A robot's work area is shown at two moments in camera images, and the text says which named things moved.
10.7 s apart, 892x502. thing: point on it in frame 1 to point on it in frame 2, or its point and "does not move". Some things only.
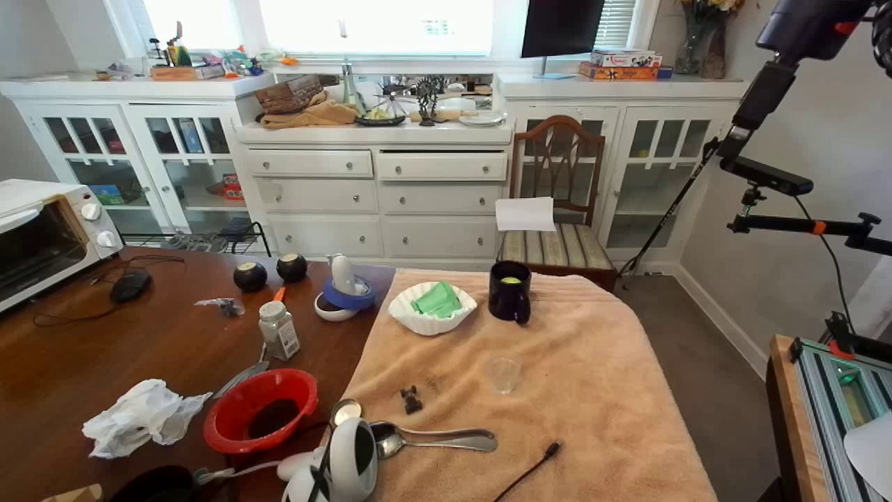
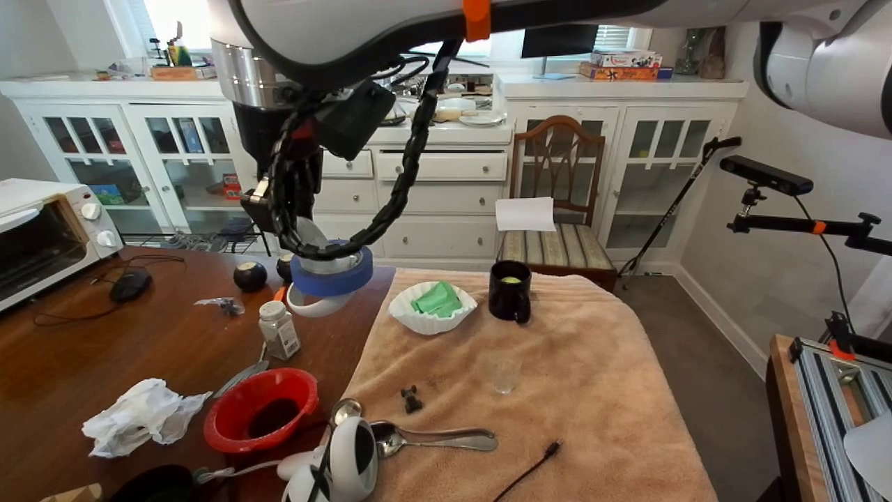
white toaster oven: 52,231 does not move
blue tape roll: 347,300 to 330,274
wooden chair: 562,160 does not move
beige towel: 574,376 does not move
